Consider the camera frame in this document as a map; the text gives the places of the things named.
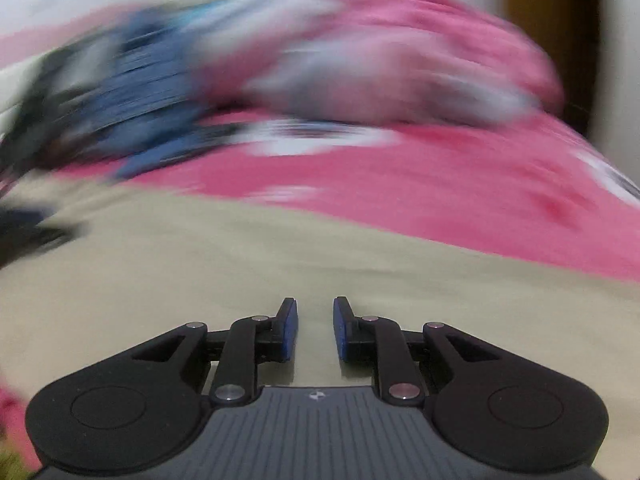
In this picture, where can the brown wooden door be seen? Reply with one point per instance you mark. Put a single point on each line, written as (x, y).
(550, 20)

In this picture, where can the blue denim jeans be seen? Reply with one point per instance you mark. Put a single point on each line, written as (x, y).
(150, 90)

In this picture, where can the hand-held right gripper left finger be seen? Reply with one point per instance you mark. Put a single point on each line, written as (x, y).
(289, 330)

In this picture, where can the dark grey jacket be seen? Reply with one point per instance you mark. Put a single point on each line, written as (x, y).
(45, 125)

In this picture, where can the beige pants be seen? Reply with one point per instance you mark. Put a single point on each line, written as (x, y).
(250, 260)

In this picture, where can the pink floral blanket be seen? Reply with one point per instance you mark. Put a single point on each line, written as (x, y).
(400, 180)

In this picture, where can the pink and grey duvet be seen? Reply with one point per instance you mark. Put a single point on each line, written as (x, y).
(375, 50)

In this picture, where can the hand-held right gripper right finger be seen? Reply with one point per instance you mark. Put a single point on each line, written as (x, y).
(342, 330)

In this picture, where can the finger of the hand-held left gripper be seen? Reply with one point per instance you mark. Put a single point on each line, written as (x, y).
(30, 240)

